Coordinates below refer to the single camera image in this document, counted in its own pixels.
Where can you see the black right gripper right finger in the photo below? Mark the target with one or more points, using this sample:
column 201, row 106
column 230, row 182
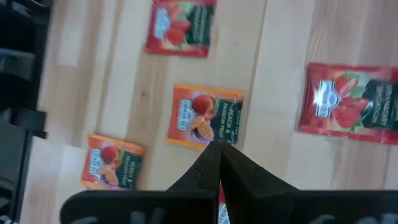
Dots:
column 245, row 177

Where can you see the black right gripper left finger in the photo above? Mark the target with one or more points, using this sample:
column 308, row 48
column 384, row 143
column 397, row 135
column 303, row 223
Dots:
column 205, row 174

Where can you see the orange peach tea packet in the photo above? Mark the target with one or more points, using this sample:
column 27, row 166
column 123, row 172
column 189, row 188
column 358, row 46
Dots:
column 112, row 161
column 202, row 115

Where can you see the red strawberry tea packet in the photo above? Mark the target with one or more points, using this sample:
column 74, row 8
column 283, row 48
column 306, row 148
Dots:
column 345, row 105
column 224, row 214
column 180, row 31

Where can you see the black table frame rail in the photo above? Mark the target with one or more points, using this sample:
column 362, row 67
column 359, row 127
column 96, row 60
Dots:
column 18, row 99

